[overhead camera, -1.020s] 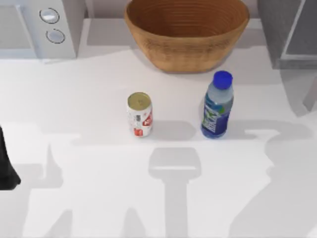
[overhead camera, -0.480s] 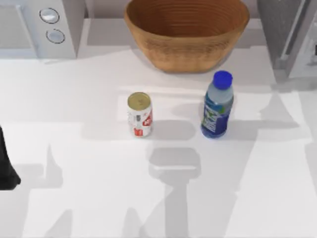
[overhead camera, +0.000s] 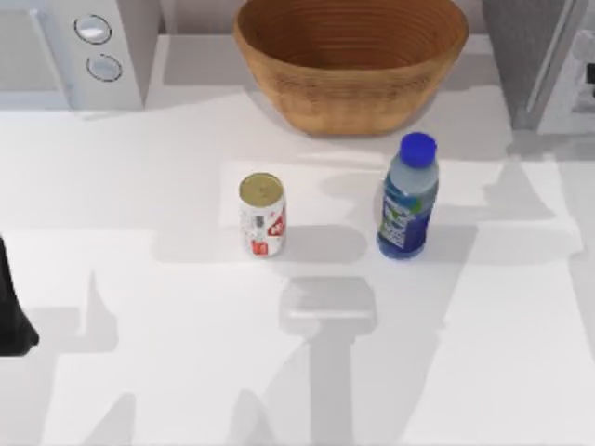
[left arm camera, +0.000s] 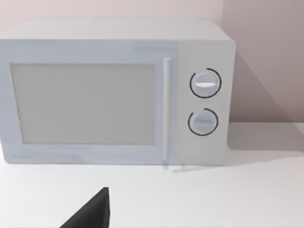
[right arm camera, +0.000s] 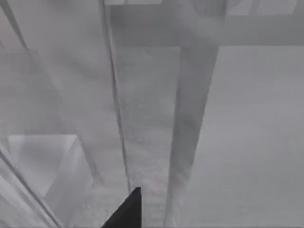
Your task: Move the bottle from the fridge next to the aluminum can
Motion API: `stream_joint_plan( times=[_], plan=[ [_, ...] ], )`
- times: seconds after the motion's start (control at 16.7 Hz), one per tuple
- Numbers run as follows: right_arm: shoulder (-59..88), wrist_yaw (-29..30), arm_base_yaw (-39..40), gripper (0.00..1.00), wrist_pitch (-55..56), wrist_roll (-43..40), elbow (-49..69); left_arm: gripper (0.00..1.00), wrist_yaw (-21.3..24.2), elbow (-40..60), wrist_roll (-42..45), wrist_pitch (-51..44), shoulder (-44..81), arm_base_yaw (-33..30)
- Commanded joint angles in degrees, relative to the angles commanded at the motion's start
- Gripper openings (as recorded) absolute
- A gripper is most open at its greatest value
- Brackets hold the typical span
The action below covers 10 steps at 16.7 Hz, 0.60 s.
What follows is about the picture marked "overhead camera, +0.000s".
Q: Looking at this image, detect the brown woven basket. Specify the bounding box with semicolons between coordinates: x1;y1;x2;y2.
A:
232;0;469;137

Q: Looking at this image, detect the red and white can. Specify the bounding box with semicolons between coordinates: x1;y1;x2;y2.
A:
238;172;288;258

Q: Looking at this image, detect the pale microwave oven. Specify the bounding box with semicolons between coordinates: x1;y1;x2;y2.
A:
0;0;165;112

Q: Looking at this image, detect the blue bottle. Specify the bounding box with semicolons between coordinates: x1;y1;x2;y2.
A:
376;132;440;261

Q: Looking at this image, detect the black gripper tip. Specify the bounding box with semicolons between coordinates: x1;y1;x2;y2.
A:
0;237;40;358

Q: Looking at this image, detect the round white microwave knob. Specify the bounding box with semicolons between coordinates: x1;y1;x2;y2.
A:
73;14;113;46
86;53;124;84

